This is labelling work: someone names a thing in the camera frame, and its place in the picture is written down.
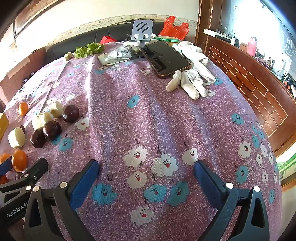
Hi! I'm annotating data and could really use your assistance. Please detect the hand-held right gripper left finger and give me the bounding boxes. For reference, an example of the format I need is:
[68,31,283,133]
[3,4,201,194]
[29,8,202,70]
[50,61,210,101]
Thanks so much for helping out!
[23,159,100,241]

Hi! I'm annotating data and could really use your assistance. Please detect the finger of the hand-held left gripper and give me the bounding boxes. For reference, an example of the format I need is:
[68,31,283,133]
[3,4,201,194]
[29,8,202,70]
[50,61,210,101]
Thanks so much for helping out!
[0,159,13,174]
[0,158,49,194]

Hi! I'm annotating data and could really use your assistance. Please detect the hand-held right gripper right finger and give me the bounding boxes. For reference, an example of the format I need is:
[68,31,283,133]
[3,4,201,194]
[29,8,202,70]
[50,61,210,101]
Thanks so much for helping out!
[193,160,270,241]

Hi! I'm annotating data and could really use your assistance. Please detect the dark purple plum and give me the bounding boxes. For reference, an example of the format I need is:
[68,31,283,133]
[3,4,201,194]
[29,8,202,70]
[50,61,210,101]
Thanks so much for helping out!
[62,105,80,123]
[43,120,62,141]
[31,130,46,148]

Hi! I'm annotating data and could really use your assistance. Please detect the yellow cardboard box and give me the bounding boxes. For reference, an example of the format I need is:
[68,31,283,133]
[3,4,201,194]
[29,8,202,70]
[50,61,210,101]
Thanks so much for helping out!
[0,112,10,142]

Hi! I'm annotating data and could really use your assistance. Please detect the purple floral tablecloth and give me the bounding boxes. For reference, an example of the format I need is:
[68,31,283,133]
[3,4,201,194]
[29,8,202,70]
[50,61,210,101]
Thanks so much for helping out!
[0,40,284,241]

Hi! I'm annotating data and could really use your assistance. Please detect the brown chair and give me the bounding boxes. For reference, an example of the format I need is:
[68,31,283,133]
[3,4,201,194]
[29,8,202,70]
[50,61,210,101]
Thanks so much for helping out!
[0,47,47,102]

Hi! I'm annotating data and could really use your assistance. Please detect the brown wooden cabinet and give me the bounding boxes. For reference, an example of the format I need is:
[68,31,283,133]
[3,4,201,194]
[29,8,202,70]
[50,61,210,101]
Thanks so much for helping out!
[195,0,296,158]

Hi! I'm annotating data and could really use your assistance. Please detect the black sofa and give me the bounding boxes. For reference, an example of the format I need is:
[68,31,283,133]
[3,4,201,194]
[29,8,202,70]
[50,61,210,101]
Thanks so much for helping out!
[46,22,167,62]

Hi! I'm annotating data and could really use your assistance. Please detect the green lettuce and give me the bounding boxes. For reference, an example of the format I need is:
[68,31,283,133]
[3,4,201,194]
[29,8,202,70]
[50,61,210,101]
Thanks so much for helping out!
[74,42,105,59]

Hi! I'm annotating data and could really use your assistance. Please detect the black smartphone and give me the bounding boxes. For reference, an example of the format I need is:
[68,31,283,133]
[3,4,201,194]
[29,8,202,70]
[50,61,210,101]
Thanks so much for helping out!
[140,40,193,79]

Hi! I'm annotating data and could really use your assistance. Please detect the pink bottle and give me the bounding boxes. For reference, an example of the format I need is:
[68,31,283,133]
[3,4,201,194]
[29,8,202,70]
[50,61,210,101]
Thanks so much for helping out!
[247,37,258,56]

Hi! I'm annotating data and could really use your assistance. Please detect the red box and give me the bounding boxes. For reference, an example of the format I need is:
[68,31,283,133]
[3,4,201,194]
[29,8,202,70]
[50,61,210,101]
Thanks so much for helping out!
[99,36,118,44]

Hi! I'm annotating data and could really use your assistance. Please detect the green striped packet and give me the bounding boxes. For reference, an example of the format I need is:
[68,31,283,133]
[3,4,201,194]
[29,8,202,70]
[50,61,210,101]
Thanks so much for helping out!
[153,35,179,43]

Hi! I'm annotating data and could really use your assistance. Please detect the red plastic bag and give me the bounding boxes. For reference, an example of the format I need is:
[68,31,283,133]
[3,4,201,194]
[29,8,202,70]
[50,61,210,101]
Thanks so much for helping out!
[158,16,189,40]

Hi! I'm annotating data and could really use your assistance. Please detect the grey phone stand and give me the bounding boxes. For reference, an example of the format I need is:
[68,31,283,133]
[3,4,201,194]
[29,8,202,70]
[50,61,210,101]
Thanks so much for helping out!
[126,20,155,45]

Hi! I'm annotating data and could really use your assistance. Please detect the framed wall picture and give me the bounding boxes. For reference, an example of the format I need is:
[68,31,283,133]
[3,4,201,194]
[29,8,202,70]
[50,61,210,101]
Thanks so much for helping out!
[13,0,67,39]

